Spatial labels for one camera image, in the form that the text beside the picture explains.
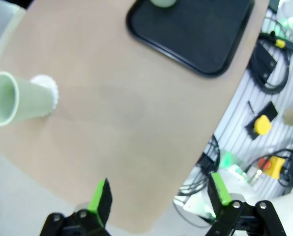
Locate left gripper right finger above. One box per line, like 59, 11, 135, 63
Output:
205, 172, 287, 236

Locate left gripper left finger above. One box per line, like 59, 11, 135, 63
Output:
39, 178, 114, 236

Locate pale green plastic cup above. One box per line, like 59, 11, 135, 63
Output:
149, 0, 178, 10
0, 71, 57, 127

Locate white scalloped paper coaster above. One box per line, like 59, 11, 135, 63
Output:
30, 74, 60, 116

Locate green lit electronics board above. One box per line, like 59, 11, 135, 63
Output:
220, 151, 249, 184

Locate white mounting plate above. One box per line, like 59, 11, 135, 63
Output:
183, 195, 212, 221

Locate yellow emergency stop box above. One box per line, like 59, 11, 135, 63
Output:
259, 156, 287, 179

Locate yellow round button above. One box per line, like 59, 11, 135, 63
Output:
254, 115, 273, 136

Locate black square plate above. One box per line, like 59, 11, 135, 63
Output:
244, 101, 279, 141

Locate black plastic tray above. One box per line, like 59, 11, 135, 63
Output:
126, 0, 256, 79

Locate black yellow handheld tool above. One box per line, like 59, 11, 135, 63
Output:
258, 30, 293, 54

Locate black flat bracket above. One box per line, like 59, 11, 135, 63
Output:
254, 45, 277, 81

